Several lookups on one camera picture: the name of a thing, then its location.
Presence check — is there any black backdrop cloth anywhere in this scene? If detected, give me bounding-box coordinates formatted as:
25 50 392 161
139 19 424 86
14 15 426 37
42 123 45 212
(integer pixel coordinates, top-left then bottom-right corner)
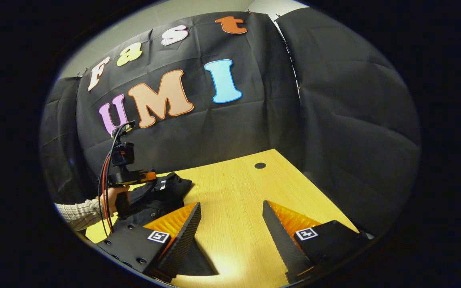
40 7 421 236

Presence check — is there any red cable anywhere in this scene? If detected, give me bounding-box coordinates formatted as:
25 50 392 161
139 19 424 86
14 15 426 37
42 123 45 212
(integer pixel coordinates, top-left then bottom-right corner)
102 154 115 234

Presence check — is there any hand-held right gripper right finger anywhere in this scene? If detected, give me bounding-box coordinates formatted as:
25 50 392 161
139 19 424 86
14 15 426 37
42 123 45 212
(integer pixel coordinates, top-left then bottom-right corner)
263 200 369 284

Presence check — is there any black cable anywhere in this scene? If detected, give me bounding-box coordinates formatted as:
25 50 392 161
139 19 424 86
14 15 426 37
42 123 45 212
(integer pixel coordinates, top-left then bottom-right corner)
96 121 135 236

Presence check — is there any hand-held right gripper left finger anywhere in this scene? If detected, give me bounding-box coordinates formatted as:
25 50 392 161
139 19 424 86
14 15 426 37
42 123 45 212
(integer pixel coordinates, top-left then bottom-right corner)
96 202 202 282

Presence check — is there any black jacket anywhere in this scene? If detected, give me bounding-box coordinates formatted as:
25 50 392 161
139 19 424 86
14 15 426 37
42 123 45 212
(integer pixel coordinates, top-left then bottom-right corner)
112 172 219 277

